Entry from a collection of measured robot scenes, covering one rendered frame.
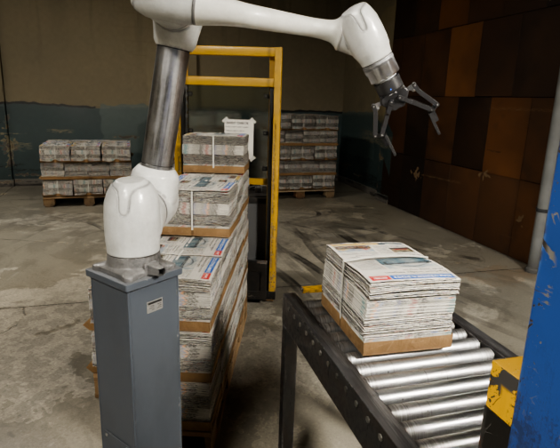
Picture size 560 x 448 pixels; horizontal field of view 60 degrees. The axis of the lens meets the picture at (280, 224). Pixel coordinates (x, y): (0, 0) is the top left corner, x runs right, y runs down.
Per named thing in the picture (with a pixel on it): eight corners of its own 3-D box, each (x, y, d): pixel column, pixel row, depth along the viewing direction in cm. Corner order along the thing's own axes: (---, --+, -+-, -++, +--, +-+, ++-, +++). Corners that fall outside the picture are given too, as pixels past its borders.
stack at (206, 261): (123, 457, 210) (112, 275, 189) (185, 332, 323) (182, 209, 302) (212, 461, 209) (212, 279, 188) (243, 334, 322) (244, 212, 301)
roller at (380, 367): (346, 377, 139) (348, 361, 138) (485, 358, 152) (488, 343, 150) (353, 387, 134) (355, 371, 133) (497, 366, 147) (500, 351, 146)
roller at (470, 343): (337, 365, 145) (339, 350, 144) (472, 348, 158) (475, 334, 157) (344, 374, 140) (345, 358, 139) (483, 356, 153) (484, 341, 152)
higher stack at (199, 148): (184, 332, 322) (180, 134, 290) (194, 313, 351) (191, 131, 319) (243, 335, 321) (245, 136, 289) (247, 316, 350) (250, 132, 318)
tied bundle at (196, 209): (154, 235, 245) (153, 189, 239) (171, 221, 273) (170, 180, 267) (229, 238, 243) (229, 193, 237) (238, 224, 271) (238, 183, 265)
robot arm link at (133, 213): (96, 258, 139) (92, 181, 134) (118, 240, 157) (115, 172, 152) (153, 260, 139) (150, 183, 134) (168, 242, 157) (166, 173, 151)
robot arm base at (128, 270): (135, 287, 134) (134, 268, 132) (90, 268, 147) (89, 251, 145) (186, 270, 148) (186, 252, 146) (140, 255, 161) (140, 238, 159)
